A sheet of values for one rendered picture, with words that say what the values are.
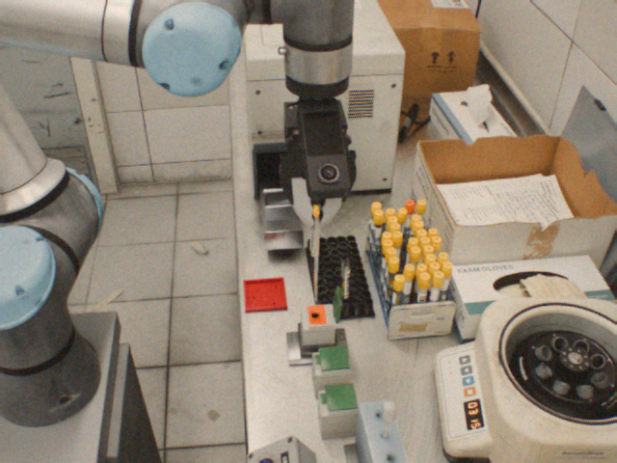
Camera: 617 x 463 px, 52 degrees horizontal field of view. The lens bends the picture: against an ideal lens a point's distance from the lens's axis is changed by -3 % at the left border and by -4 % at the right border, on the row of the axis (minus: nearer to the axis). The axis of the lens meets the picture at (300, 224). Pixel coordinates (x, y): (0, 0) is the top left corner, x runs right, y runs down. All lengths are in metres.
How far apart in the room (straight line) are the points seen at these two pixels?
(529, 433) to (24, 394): 0.62
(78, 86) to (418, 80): 1.42
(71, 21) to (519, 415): 0.64
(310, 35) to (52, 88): 2.02
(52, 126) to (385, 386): 2.02
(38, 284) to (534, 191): 0.87
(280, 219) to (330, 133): 0.46
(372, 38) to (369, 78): 0.08
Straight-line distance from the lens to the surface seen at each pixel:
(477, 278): 1.05
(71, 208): 0.90
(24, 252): 0.82
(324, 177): 0.69
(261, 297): 1.08
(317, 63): 0.69
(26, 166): 0.87
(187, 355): 2.15
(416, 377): 0.99
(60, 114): 2.68
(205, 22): 0.54
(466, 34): 1.59
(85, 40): 0.58
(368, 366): 0.99
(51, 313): 0.83
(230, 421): 1.99
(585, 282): 1.10
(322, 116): 0.73
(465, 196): 1.22
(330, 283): 1.08
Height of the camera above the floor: 1.65
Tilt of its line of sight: 40 degrees down
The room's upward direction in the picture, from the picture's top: straight up
